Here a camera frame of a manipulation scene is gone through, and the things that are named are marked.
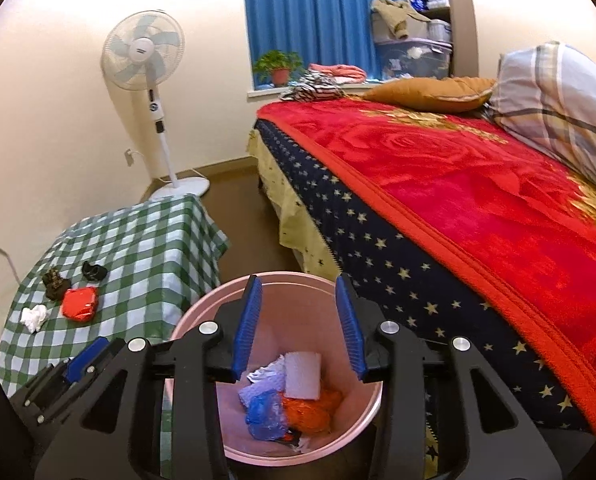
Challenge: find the white standing fan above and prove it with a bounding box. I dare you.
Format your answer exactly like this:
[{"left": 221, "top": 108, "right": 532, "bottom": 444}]
[{"left": 101, "top": 10, "right": 210, "bottom": 200}]

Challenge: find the pink folded cloth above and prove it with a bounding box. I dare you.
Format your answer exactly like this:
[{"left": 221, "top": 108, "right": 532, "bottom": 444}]
[{"left": 309, "top": 63, "right": 367, "bottom": 84}]

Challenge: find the blue curtain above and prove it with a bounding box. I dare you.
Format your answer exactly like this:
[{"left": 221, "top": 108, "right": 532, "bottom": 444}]
[{"left": 245, "top": 0, "right": 381, "bottom": 79}]

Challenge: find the orange plastic bag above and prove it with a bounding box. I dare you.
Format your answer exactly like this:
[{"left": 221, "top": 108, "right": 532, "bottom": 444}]
[{"left": 281, "top": 389, "right": 343, "bottom": 436}]

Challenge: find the green white checkered tablecloth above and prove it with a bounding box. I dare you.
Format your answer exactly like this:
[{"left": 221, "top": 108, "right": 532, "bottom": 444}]
[{"left": 0, "top": 193, "right": 231, "bottom": 480}]

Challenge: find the potted green plant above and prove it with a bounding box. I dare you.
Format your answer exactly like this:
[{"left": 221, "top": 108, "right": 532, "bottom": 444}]
[{"left": 252, "top": 50, "right": 302, "bottom": 87}]

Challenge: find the blue plastic bag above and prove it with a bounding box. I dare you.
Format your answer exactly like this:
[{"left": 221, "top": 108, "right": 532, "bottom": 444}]
[{"left": 246, "top": 390, "right": 289, "bottom": 442}]

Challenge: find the white paper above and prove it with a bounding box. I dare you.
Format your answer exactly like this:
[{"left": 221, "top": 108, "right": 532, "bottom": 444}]
[{"left": 247, "top": 356, "right": 286, "bottom": 391}]

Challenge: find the orange brown pillow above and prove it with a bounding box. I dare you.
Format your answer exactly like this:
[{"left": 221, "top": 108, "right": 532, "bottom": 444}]
[{"left": 363, "top": 77, "right": 496, "bottom": 114}]

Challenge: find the small black item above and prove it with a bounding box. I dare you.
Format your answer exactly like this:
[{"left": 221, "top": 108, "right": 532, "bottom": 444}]
[{"left": 82, "top": 261, "right": 108, "bottom": 283}]

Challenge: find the pink plastic trash bin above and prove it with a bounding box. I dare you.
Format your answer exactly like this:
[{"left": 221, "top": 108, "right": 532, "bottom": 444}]
[{"left": 164, "top": 271, "right": 385, "bottom": 467}]

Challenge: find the wooden bookshelf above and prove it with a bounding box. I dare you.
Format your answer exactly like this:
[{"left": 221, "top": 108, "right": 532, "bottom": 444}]
[{"left": 423, "top": 0, "right": 479, "bottom": 76}]

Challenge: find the dark brown wrapper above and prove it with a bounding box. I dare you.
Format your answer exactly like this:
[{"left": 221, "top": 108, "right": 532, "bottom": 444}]
[{"left": 42, "top": 268, "right": 71, "bottom": 302}]

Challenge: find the wall power outlet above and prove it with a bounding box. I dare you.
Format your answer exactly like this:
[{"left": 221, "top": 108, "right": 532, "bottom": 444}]
[{"left": 124, "top": 148, "right": 134, "bottom": 167}]

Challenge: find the zebra striped cloth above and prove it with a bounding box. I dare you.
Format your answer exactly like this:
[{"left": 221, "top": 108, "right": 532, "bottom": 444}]
[{"left": 279, "top": 70, "right": 345, "bottom": 102}]

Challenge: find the red floral blanket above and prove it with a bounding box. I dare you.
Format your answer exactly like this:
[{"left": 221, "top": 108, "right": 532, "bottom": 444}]
[{"left": 256, "top": 98, "right": 596, "bottom": 432}]

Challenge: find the small white tissue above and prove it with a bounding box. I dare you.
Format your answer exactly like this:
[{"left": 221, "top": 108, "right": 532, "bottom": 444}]
[{"left": 20, "top": 304, "right": 48, "bottom": 334}]

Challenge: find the yellow star bed skirt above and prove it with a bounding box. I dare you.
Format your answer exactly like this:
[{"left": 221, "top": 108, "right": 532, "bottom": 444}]
[{"left": 247, "top": 129, "right": 341, "bottom": 282}]

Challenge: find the red wrapper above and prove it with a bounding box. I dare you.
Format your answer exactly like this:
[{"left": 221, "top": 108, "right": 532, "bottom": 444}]
[{"left": 61, "top": 286, "right": 98, "bottom": 323}]

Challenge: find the beige jacket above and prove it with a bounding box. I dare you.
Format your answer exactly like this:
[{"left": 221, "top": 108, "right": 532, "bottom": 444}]
[{"left": 371, "top": 0, "right": 430, "bottom": 44}]

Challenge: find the plaid grey pillow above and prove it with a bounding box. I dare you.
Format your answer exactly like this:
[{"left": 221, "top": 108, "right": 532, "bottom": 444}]
[{"left": 488, "top": 41, "right": 596, "bottom": 187}]

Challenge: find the navy star bedsheet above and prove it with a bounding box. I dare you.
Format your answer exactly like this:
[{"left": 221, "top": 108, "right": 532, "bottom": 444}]
[{"left": 251, "top": 119, "right": 591, "bottom": 431}]

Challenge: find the black snack wrapper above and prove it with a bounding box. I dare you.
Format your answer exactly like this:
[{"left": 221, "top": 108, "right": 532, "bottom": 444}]
[{"left": 276, "top": 428, "right": 310, "bottom": 451}]

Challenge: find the clear storage box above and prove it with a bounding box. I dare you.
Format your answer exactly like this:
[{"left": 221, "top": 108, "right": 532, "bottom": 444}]
[{"left": 376, "top": 38, "right": 453, "bottom": 79}]

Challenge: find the purple foam fruit net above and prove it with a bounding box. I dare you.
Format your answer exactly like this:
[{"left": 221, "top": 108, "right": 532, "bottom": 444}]
[{"left": 238, "top": 374, "right": 286, "bottom": 408}]

